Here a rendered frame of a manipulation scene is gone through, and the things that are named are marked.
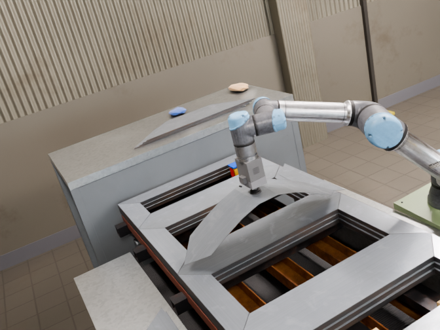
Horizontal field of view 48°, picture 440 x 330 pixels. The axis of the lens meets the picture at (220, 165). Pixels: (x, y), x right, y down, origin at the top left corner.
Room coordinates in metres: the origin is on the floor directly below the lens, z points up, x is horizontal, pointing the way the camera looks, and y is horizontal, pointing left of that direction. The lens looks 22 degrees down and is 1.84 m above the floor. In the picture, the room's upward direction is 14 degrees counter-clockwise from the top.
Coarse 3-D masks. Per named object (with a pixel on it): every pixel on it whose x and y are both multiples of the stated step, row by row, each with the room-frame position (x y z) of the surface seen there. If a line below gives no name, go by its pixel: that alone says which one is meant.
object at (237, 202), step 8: (232, 192) 1.66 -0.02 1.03; (240, 192) 1.64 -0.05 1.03; (224, 200) 1.64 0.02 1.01; (232, 200) 1.61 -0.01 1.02; (240, 200) 1.59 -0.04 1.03; (248, 200) 1.56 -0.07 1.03; (232, 208) 1.57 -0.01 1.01; (240, 208) 1.54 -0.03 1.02; (248, 208) 1.52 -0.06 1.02; (240, 216) 1.50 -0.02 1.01
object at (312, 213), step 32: (192, 224) 1.87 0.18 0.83; (256, 224) 1.67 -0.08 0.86; (288, 224) 1.61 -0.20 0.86; (320, 224) 1.59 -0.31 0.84; (352, 224) 1.55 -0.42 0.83; (160, 256) 1.64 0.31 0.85; (224, 256) 1.51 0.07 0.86; (256, 256) 1.48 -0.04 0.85; (384, 288) 1.14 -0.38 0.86; (352, 320) 1.08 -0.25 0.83
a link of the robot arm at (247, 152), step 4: (252, 144) 1.58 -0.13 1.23; (236, 148) 1.59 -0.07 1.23; (240, 148) 1.58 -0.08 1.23; (244, 148) 1.57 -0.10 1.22; (248, 148) 1.57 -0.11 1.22; (252, 148) 1.58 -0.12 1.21; (256, 148) 1.60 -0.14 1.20; (236, 152) 1.59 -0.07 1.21; (240, 152) 1.58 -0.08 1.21; (244, 152) 1.57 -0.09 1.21; (248, 152) 1.57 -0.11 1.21; (252, 152) 1.58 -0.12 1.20; (256, 152) 1.59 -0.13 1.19; (240, 156) 1.58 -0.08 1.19; (244, 156) 1.58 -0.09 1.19; (248, 156) 1.58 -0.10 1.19
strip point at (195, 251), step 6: (192, 240) 1.56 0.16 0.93; (192, 246) 1.53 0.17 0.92; (198, 246) 1.51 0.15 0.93; (192, 252) 1.51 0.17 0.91; (198, 252) 1.49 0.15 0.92; (204, 252) 1.46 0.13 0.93; (186, 258) 1.51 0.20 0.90; (192, 258) 1.48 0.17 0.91; (198, 258) 1.46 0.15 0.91; (186, 264) 1.48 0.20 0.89
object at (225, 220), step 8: (216, 208) 1.63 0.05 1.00; (224, 208) 1.60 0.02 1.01; (208, 216) 1.62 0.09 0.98; (216, 216) 1.59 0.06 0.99; (224, 216) 1.56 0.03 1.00; (232, 216) 1.53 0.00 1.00; (216, 224) 1.55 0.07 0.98; (224, 224) 1.52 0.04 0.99; (232, 224) 1.49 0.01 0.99; (224, 232) 1.48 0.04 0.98
